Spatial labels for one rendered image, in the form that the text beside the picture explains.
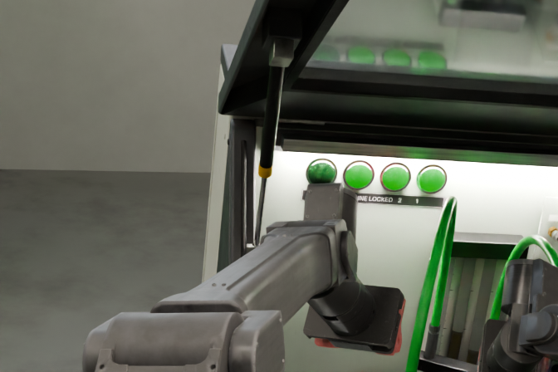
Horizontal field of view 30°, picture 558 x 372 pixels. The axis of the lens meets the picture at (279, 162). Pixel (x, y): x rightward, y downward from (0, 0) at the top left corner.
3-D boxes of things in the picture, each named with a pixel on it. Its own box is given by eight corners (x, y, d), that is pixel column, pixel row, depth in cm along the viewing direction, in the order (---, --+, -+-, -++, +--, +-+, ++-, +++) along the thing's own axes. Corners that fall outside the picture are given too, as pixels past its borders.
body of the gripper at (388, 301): (321, 286, 117) (297, 259, 111) (406, 295, 112) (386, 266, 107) (307, 340, 114) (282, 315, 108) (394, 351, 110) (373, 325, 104)
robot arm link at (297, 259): (86, 415, 62) (258, 418, 59) (78, 322, 62) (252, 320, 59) (266, 274, 104) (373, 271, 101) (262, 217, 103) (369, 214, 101)
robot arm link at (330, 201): (257, 260, 98) (346, 257, 96) (268, 156, 104) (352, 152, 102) (286, 308, 108) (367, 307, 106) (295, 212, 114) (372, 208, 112)
